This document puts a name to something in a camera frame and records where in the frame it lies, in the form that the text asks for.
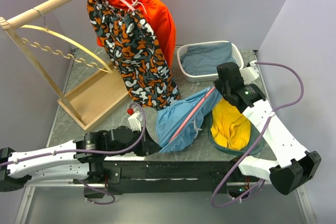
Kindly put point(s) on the grey-blue cloth in basket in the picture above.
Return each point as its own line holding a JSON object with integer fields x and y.
{"x": 203, "y": 59}

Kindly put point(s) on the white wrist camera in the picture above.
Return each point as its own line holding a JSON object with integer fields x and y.
{"x": 135, "y": 118}
{"x": 250, "y": 73}

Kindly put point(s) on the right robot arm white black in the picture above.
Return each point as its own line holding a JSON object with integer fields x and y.
{"x": 294, "y": 165}

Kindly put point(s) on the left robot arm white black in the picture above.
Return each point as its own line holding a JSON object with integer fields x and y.
{"x": 78, "y": 159}

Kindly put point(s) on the light blue shorts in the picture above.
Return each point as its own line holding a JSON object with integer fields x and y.
{"x": 169, "y": 120}

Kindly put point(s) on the yellow shorts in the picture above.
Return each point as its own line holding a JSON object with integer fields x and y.
{"x": 230, "y": 129}

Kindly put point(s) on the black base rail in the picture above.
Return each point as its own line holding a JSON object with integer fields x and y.
{"x": 132, "y": 177}

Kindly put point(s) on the wooden clothes rack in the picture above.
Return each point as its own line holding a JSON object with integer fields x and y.
{"x": 91, "y": 101}

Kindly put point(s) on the orange shorts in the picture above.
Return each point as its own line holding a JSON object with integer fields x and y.
{"x": 161, "y": 21}

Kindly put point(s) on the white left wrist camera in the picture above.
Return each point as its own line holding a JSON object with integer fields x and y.
{"x": 135, "y": 118}

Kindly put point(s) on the white plastic basket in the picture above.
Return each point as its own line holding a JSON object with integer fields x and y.
{"x": 209, "y": 77}

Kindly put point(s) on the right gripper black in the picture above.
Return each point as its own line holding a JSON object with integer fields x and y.
{"x": 219, "y": 85}

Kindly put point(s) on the camouflage shorts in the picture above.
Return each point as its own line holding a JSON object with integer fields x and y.
{"x": 133, "y": 48}

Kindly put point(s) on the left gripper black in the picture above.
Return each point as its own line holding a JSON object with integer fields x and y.
{"x": 147, "y": 145}

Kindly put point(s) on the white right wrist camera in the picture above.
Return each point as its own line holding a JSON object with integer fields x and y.
{"x": 250, "y": 73}

